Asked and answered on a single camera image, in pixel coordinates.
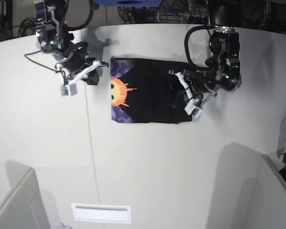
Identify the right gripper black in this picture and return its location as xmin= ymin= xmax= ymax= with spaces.
xmin=57 ymin=47 xmax=109 ymax=85

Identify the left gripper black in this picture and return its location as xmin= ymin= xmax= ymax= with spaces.
xmin=168 ymin=70 xmax=218 ymax=97

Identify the dark printed T-shirt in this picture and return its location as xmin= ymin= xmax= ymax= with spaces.
xmin=110 ymin=58 xmax=192 ymax=124

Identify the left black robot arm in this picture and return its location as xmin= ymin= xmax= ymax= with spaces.
xmin=183 ymin=0 xmax=243 ymax=96

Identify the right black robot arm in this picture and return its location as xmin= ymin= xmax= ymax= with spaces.
xmin=34 ymin=0 xmax=109 ymax=87

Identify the white label plate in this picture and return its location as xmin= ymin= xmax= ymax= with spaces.
xmin=71 ymin=203 xmax=132 ymax=224

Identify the left beige partition panel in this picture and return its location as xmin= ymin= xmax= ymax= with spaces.
xmin=0 ymin=168 xmax=51 ymax=229

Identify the beige partition panel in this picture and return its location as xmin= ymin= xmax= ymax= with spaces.
xmin=0 ymin=168 xmax=51 ymax=229
xmin=244 ymin=156 xmax=286 ymax=229

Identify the right beige partition panel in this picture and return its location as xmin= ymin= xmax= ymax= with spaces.
xmin=244 ymin=156 xmax=286 ymax=229

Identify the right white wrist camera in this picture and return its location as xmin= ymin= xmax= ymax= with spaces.
xmin=58 ymin=69 xmax=88 ymax=97

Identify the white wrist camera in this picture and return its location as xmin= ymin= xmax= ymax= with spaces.
xmin=183 ymin=83 xmax=204 ymax=118
xmin=58 ymin=69 xmax=88 ymax=97

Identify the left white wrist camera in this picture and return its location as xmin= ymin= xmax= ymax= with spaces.
xmin=183 ymin=83 xmax=204 ymax=118

